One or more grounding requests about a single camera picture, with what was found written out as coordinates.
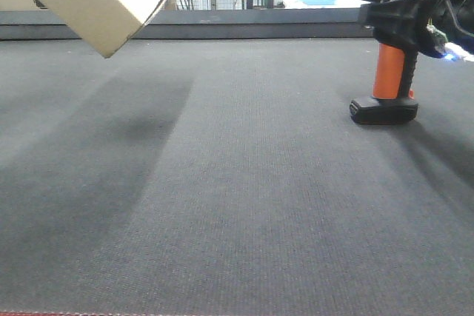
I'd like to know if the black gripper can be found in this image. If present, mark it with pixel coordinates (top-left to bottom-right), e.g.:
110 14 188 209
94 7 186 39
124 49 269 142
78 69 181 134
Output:
359 0 473 58

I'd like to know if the orange black barcode scanner gun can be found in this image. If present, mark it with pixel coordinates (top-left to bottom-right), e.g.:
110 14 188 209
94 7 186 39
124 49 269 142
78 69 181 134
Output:
350 0 418 125

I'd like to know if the blue plastic tray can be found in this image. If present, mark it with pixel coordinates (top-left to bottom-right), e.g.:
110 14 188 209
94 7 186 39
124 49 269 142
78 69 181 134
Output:
296 0 336 7

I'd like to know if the white table top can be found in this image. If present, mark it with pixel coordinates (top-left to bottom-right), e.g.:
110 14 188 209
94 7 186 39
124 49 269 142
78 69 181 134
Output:
283 0 367 10

